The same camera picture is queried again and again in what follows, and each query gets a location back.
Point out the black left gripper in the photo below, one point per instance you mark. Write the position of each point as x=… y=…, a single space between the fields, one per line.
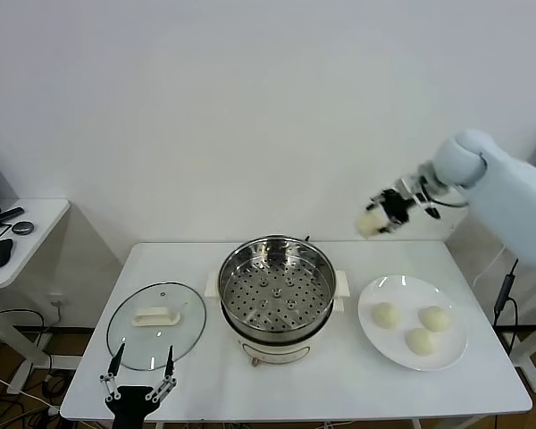
x=129 y=402

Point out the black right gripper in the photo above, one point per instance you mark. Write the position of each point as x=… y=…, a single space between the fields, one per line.
x=395 y=205

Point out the white steamed baozi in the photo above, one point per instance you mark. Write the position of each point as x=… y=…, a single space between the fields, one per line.
x=367 y=224
x=422 y=342
x=387 y=315
x=435 y=318

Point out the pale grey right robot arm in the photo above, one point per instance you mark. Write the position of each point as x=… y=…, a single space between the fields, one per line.
x=509 y=187

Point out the perforated stainless steel steamer basket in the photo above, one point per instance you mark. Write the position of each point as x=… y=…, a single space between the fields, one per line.
x=277 y=295

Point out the white floor power strip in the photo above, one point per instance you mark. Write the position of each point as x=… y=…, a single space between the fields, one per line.
x=53 y=411

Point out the white round plate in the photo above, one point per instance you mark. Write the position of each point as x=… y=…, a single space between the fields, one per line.
x=377 y=344

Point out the white electric cooker base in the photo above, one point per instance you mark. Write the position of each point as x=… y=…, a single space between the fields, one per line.
x=277 y=353

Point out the white side desk with mouse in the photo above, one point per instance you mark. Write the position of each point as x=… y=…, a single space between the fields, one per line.
x=40 y=232

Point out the round grey disc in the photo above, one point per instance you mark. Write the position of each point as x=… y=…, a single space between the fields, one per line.
x=23 y=227

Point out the black remote bar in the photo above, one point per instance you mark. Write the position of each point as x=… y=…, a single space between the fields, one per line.
x=11 y=213

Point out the white side desk with label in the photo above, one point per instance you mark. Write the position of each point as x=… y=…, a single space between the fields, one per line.
x=529 y=357

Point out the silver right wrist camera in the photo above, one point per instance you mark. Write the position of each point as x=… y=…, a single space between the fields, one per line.
x=406 y=185

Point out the white wall socket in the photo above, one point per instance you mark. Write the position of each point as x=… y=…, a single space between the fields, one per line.
x=56 y=300

